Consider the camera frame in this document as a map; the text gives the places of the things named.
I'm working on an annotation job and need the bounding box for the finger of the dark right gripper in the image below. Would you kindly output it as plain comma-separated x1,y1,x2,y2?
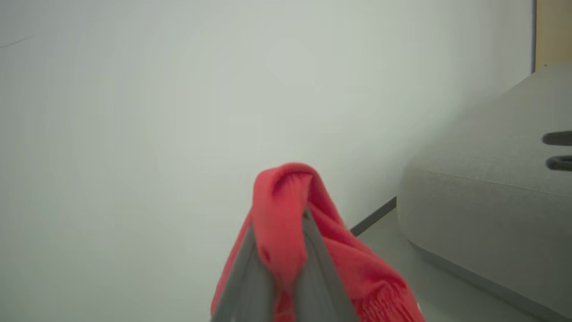
546,155,572,172
543,131,572,146

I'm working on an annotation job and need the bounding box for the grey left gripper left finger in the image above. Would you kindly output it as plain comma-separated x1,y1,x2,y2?
210,222,276,322

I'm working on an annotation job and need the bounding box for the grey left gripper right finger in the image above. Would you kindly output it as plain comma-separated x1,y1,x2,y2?
293,207,359,322

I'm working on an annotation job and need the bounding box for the red garment with white trim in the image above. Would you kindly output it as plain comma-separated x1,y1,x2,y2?
210,162,426,322

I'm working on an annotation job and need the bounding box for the black baseboard strip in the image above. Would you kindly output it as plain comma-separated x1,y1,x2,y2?
350,196,397,237

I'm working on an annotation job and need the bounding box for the grey fabric sofa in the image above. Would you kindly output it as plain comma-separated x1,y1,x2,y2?
396,63,572,322

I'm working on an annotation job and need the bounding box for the dark vertical trim strip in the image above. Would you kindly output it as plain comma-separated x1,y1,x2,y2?
531,0,537,74

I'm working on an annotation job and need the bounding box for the light wooden panel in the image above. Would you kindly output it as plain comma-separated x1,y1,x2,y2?
535,0,572,72

